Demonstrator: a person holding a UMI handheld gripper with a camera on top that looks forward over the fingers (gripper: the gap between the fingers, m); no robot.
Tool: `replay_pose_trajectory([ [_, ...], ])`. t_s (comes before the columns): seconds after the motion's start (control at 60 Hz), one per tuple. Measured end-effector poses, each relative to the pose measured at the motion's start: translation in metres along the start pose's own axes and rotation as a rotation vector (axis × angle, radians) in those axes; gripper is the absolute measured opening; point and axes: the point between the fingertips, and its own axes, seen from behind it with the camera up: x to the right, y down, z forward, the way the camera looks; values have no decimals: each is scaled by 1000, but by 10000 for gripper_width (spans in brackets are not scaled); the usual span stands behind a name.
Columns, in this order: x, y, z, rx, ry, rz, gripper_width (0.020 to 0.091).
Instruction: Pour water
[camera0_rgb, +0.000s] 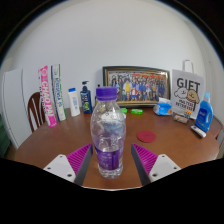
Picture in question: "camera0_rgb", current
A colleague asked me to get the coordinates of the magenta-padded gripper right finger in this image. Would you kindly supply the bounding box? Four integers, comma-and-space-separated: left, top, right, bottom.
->
130, 143, 183, 187

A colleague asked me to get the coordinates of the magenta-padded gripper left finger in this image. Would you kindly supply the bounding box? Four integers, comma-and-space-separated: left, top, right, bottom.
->
43, 143, 94, 187

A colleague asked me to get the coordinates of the clear purple-capped water bottle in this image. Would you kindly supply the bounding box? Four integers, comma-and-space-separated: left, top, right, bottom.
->
89, 86, 127, 180

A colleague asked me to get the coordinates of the flat round red coaster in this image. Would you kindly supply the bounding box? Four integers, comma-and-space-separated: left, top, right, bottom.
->
136, 129, 157, 144

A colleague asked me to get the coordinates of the small white remote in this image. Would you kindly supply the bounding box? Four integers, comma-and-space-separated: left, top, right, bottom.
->
190, 124, 208, 139

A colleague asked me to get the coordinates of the small patterned box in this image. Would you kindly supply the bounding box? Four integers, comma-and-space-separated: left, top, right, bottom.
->
173, 113, 190, 125

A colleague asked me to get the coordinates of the blue tissue pack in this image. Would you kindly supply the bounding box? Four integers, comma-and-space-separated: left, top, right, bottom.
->
152, 97, 174, 117

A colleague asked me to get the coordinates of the brown wooden chair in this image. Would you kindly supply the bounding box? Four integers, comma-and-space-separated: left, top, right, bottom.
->
27, 92, 46, 133

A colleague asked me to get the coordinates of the white blue-capped lotion bottle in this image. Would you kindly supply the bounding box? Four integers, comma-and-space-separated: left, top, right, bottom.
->
67, 87, 81, 118

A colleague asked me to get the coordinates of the blue detergent bottle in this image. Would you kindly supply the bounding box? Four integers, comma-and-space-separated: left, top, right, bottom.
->
194, 91, 214, 134

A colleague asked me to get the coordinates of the long pink box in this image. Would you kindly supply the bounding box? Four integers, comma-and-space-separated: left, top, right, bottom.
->
37, 65, 58, 128

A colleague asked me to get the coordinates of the dark blue pump bottle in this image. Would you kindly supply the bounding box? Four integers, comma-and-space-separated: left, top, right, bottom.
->
79, 80, 94, 115

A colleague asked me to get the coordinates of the long green and white box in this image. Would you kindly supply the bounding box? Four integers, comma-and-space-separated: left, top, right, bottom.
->
50, 63, 67, 122

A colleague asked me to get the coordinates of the white paper gift bag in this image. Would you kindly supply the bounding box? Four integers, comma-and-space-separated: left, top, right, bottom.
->
170, 59, 205, 117

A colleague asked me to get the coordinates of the framed group photo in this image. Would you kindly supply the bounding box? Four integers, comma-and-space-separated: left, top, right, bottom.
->
102, 65, 171, 109

